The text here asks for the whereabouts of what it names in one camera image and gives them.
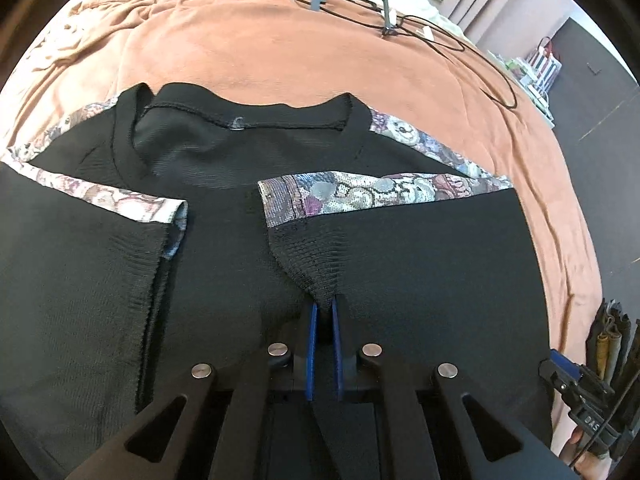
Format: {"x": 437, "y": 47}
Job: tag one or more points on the dark folded garment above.
{"x": 600, "y": 325}

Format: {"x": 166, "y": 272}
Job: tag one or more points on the white nightstand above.
{"x": 537, "y": 97}

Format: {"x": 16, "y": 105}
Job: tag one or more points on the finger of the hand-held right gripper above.
{"x": 550, "y": 372}
{"x": 567, "y": 364}

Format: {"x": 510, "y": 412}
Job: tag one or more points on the brown blanket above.
{"x": 300, "y": 60}

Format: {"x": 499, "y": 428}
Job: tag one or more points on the black shirt with patterned trim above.
{"x": 425, "y": 260}

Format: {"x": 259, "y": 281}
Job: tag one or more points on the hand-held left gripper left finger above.
{"x": 312, "y": 340}

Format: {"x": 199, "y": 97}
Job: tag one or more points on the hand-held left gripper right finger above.
{"x": 337, "y": 350}

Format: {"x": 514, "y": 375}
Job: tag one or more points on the person's right hand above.
{"x": 575, "y": 442}

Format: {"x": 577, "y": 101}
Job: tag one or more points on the red striped bag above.
{"x": 545, "y": 67}

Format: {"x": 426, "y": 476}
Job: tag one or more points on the brown folded garment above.
{"x": 612, "y": 345}

